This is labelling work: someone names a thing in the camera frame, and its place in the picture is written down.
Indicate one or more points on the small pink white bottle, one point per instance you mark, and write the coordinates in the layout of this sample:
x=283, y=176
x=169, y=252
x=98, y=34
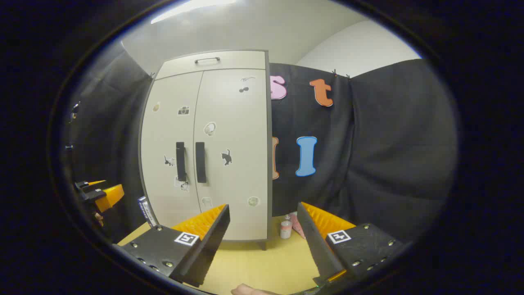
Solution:
x=285, y=229

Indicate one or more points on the watermelon slice toy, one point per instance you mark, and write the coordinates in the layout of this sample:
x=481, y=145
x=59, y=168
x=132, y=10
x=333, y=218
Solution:
x=298, y=227

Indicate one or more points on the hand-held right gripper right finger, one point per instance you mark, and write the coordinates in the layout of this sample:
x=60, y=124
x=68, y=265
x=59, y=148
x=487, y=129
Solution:
x=317, y=250

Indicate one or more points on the cabinet door with camera sticker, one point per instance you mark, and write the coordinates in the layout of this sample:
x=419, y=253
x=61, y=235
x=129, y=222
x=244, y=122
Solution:
x=163, y=135

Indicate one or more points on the blue and white box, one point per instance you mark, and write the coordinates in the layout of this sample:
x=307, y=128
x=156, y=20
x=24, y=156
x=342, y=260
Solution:
x=145, y=211

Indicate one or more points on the cabinet door with headphones sticker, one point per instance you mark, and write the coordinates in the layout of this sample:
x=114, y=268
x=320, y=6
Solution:
x=237, y=123

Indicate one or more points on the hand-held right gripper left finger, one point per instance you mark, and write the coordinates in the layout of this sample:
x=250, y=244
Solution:
x=208, y=250

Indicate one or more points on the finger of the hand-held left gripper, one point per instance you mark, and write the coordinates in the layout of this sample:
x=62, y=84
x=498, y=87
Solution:
x=110, y=196
x=88, y=185

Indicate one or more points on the white cabinet drawer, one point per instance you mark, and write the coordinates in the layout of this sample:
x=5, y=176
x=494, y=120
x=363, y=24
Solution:
x=237, y=61

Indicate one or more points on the black backdrop cloth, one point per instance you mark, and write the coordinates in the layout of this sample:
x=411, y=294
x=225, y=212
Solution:
x=389, y=143
x=110, y=135

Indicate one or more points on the white double-door shoe cabinet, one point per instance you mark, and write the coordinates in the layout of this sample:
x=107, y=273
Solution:
x=269, y=143

